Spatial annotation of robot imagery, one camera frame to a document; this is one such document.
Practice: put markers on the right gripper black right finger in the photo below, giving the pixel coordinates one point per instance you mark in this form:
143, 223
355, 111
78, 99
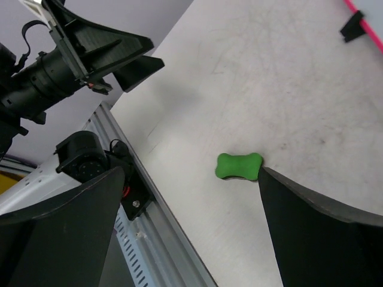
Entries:
319, 241

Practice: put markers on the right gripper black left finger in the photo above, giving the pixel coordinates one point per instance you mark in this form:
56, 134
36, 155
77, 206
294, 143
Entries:
62, 241

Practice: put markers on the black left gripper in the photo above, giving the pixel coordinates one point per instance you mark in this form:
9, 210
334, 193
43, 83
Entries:
90, 51

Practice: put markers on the green bone-shaped eraser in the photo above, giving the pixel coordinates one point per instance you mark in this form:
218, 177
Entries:
239, 166

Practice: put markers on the pink-framed whiteboard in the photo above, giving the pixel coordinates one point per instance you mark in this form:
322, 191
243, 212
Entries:
372, 20

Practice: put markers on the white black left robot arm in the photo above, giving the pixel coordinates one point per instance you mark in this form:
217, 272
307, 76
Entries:
28, 91

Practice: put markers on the black whiteboard stand foot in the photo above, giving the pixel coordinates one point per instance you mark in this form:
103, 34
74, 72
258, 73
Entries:
353, 28

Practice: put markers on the white slotted cable duct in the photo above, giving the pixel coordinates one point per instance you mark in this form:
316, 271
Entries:
131, 251

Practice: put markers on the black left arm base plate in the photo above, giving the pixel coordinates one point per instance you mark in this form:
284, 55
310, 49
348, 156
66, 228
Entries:
136, 194

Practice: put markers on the aluminium mounting rail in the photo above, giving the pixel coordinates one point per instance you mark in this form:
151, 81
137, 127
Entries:
166, 250

